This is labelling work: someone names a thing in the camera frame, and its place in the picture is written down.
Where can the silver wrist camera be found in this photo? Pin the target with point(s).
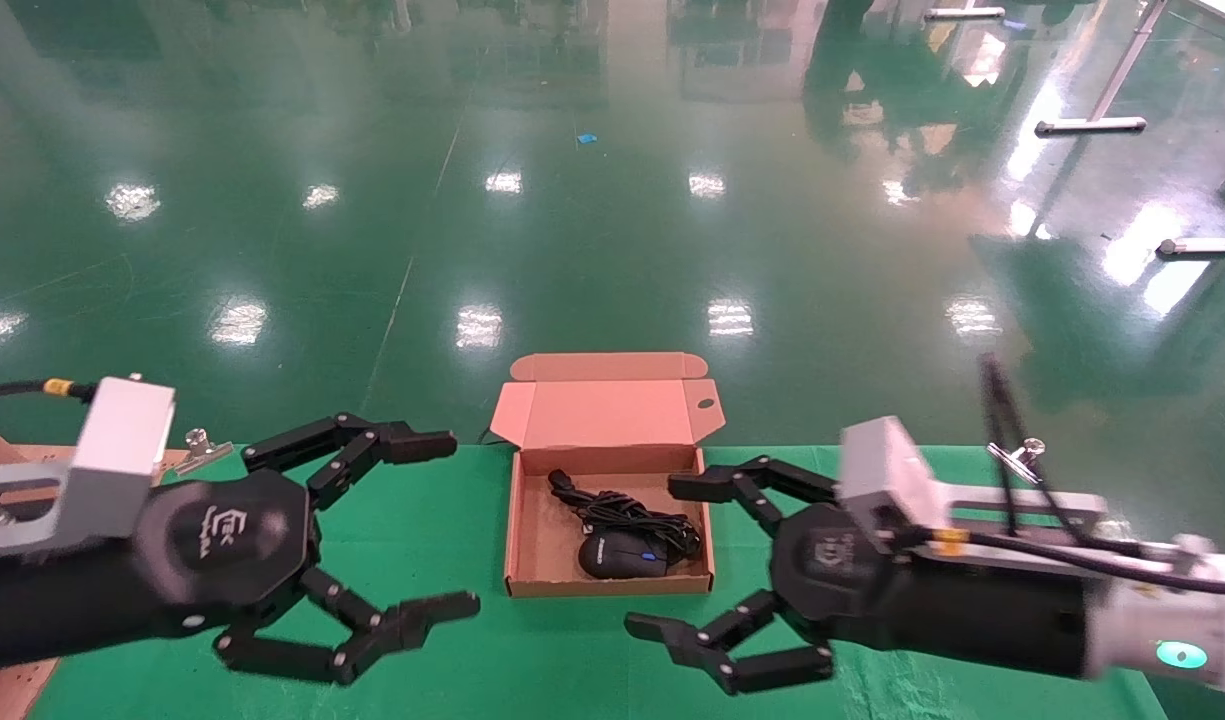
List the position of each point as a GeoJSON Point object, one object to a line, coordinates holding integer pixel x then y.
{"type": "Point", "coordinates": [122, 450]}
{"type": "Point", "coordinates": [887, 480]}

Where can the green table cloth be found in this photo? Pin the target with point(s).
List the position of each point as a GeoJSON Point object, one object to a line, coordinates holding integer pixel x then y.
{"type": "Point", "coordinates": [532, 650]}

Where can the white table leg with foot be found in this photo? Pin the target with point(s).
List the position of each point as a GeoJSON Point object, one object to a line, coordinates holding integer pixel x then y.
{"type": "Point", "coordinates": [1090, 125]}

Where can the silver metal table clamp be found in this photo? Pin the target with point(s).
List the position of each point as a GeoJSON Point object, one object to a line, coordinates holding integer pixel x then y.
{"type": "Point", "coordinates": [200, 452]}
{"type": "Point", "coordinates": [1017, 460]}

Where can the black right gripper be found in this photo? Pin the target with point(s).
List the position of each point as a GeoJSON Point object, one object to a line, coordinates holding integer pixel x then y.
{"type": "Point", "coordinates": [832, 580]}

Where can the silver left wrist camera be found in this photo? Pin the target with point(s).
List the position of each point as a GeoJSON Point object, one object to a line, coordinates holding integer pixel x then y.
{"type": "Point", "coordinates": [122, 450]}

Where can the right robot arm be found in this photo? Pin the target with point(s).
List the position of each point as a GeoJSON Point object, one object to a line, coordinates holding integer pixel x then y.
{"type": "Point", "coordinates": [972, 610]}

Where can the short white table foot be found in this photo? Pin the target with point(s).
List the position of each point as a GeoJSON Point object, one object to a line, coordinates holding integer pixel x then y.
{"type": "Point", "coordinates": [962, 12]}

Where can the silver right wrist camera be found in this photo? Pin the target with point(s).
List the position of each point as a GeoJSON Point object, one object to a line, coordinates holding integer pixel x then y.
{"type": "Point", "coordinates": [887, 480]}

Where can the open brown cardboard box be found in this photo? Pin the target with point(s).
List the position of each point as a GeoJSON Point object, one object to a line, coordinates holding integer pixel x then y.
{"type": "Point", "coordinates": [602, 415]}

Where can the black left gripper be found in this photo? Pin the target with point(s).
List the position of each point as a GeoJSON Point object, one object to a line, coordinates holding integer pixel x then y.
{"type": "Point", "coordinates": [227, 545]}

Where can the white table foot bar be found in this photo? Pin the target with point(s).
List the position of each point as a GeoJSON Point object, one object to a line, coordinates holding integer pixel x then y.
{"type": "Point", "coordinates": [1207, 246]}

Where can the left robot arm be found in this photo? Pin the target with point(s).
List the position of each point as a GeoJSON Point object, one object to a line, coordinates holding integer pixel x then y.
{"type": "Point", "coordinates": [52, 610]}

